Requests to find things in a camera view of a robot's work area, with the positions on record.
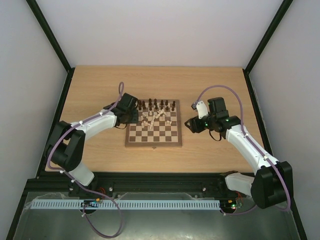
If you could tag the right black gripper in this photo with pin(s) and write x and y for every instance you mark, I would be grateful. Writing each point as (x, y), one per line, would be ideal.
(192, 124)

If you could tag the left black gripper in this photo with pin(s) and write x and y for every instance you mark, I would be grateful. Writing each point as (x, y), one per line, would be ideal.
(135, 119)

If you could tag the wooden chess board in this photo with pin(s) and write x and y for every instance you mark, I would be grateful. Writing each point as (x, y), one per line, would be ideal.
(171, 136)

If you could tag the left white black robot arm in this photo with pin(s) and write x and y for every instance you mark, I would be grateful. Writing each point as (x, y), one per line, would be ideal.
(65, 146)

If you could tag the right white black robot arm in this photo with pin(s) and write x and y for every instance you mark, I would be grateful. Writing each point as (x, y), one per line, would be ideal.
(272, 182)

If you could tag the row of dark pieces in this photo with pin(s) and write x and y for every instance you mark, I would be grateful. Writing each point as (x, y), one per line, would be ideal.
(168, 105)

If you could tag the pile of white pieces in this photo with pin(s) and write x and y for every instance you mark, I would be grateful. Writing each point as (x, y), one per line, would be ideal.
(155, 120)

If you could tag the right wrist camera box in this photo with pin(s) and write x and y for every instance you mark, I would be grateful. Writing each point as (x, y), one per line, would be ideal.
(200, 108)

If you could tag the black aluminium frame rail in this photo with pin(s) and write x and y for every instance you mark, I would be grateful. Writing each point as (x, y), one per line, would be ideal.
(203, 185)

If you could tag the light blue cable duct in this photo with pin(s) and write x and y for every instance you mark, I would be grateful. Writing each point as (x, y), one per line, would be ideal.
(76, 204)

